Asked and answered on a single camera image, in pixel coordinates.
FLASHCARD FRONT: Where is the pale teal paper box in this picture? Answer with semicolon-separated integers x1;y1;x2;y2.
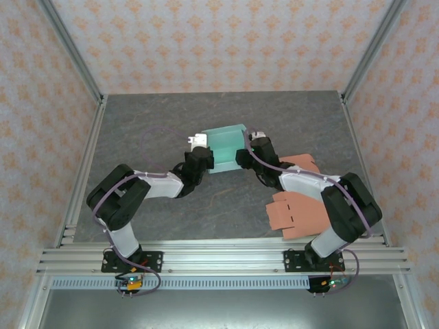
200;123;248;175

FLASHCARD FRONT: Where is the salmon pink paper box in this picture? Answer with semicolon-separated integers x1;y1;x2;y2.
265;154;332;241

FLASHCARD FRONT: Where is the narrow aluminium table edge beam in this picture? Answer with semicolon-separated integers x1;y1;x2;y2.
60;238;392;249

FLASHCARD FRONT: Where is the grey metal shelf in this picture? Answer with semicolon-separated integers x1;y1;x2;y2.
37;287;412;329

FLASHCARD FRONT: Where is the aluminium right side rail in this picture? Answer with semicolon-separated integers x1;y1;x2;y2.
339;92;392;247

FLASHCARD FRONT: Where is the aluminium rail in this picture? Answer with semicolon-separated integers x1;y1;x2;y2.
53;95;109;247
339;92;392;247

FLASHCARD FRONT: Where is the wide aluminium frame beam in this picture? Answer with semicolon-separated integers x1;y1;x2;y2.
36;247;412;276

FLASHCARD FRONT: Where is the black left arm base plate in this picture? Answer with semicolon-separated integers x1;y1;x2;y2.
102;251;164;273

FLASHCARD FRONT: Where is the aluminium left side rail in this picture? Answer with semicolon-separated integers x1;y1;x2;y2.
53;95;109;247

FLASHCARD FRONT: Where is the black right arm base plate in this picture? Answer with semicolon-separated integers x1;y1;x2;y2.
283;249;346;273

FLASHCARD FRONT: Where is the slotted grey cable duct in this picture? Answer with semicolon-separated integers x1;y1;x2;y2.
50;276;311;291

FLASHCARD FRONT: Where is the aluminium right corner post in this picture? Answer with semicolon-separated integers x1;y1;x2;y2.
340;0;410;103

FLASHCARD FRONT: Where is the aluminium corner post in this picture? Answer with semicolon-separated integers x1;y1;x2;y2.
340;0;410;103
36;0;106;103

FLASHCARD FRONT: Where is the aluminium left corner post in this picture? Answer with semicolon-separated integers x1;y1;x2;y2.
36;0;106;103

